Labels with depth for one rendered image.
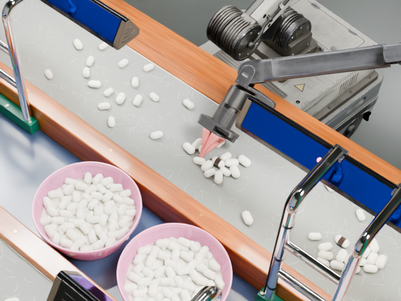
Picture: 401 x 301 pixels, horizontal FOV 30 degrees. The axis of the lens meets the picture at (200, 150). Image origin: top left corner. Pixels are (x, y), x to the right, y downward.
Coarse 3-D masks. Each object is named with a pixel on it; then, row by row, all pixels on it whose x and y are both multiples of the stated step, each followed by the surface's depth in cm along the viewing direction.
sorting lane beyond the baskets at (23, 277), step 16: (0, 240) 178; (0, 256) 175; (16, 256) 176; (0, 272) 173; (16, 272) 173; (32, 272) 173; (0, 288) 170; (16, 288) 170; (32, 288) 171; (48, 288) 171
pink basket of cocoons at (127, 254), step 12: (156, 228) 179; (168, 228) 180; (180, 228) 180; (192, 228) 180; (132, 240) 176; (144, 240) 179; (156, 240) 181; (192, 240) 182; (204, 240) 180; (216, 240) 177; (132, 252) 177; (216, 252) 178; (120, 264) 172; (228, 264) 174; (120, 276) 172; (228, 276) 173; (120, 288) 168; (228, 288) 170
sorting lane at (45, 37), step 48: (0, 0) 230; (48, 48) 218; (96, 48) 219; (96, 96) 207; (144, 96) 208; (192, 96) 209; (144, 144) 198; (240, 144) 199; (192, 192) 189; (240, 192) 190; (288, 192) 190; (336, 192) 191; (384, 240) 183; (384, 288) 175
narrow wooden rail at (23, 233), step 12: (0, 216) 179; (12, 216) 179; (0, 228) 177; (12, 228) 177; (24, 228) 177; (12, 240) 175; (24, 240) 175; (36, 240) 176; (24, 252) 173; (36, 252) 174; (48, 252) 174; (36, 264) 172; (48, 264) 172; (60, 264) 172; (72, 264) 172; (48, 276) 171; (84, 276) 170
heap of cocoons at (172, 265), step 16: (160, 240) 179; (176, 240) 181; (144, 256) 178; (160, 256) 177; (176, 256) 177; (192, 256) 179; (208, 256) 179; (128, 272) 176; (144, 272) 174; (160, 272) 175; (176, 272) 176; (192, 272) 175; (208, 272) 175; (128, 288) 172; (144, 288) 173; (160, 288) 174; (176, 288) 173; (192, 288) 172
